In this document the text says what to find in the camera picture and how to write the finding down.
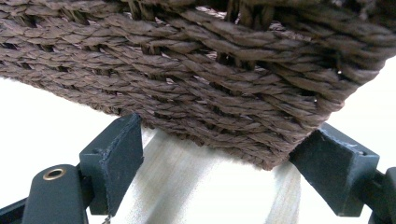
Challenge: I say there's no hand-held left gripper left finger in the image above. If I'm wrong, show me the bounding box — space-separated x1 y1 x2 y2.
78 113 145 217

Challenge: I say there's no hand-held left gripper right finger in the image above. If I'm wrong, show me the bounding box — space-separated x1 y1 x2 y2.
289 122 381 217

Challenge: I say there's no brown woven basket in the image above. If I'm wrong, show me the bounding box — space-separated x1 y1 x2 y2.
0 0 396 171

